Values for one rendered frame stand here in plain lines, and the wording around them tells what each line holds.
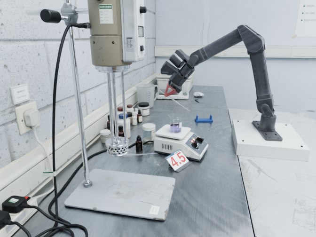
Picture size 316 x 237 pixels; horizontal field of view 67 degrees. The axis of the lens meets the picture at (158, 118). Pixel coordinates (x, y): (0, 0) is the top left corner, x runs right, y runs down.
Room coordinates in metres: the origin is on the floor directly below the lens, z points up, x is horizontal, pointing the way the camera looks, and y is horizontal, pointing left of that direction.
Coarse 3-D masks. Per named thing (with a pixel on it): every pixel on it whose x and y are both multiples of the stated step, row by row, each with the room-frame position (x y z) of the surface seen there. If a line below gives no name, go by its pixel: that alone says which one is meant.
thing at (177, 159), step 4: (180, 152) 0.84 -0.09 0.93; (172, 156) 0.80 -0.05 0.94; (176, 156) 0.81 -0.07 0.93; (180, 156) 0.82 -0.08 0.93; (184, 156) 0.83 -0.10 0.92; (168, 160) 0.78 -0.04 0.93; (172, 160) 0.79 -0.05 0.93; (176, 160) 0.80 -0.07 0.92; (180, 160) 0.81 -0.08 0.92; (184, 160) 0.82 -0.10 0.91; (172, 164) 0.77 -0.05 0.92; (176, 164) 0.78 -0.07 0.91; (180, 164) 0.79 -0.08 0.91
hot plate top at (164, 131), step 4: (160, 128) 0.96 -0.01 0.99; (164, 128) 0.96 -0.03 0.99; (168, 128) 0.96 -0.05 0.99; (184, 128) 0.96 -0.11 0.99; (188, 128) 0.96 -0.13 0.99; (156, 132) 0.91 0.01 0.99; (160, 132) 0.91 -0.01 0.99; (164, 132) 0.91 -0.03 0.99; (168, 132) 0.91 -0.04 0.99; (184, 132) 0.91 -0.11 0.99; (188, 132) 0.92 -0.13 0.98; (164, 136) 0.89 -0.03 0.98; (168, 136) 0.88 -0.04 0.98; (172, 136) 0.87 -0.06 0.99; (176, 136) 0.87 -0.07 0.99; (180, 136) 0.87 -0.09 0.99; (184, 136) 0.88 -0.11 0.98
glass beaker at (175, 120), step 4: (172, 116) 0.90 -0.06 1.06; (176, 116) 0.90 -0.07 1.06; (180, 116) 0.90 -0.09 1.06; (172, 120) 0.90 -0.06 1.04; (176, 120) 0.90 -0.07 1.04; (180, 120) 0.90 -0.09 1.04; (172, 124) 0.90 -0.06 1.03; (176, 124) 0.90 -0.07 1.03; (180, 124) 0.90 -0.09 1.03; (172, 128) 0.90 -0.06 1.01; (176, 128) 0.90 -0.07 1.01; (180, 128) 0.90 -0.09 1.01; (172, 132) 0.90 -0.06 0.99; (176, 132) 0.90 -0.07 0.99; (180, 132) 0.90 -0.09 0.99
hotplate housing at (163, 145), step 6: (156, 138) 0.90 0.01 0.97; (162, 138) 0.89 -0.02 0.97; (168, 138) 0.89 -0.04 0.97; (186, 138) 0.90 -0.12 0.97; (156, 144) 0.90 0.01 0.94; (162, 144) 0.88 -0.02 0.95; (168, 144) 0.87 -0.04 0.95; (174, 144) 0.86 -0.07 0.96; (180, 144) 0.85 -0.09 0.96; (156, 150) 0.90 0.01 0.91; (162, 150) 0.88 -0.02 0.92; (168, 150) 0.87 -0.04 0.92; (174, 150) 0.86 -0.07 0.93; (186, 150) 0.84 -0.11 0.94; (192, 150) 0.84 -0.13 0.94; (204, 150) 0.87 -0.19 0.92; (186, 156) 0.84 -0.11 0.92; (192, 156) 0.83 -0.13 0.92; (198, 156) 0.82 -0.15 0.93
